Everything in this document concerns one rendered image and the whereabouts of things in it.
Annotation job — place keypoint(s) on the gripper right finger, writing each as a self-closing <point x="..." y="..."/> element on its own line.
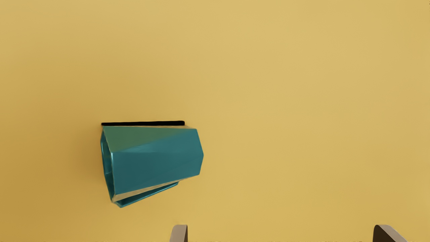
<point x="386" y="235"/>

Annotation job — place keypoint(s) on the teal faceted mug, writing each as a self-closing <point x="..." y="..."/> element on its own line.
<point x="154" y="158"/>

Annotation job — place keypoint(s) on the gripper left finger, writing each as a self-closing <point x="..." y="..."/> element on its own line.
<point x="179" y="234"/>

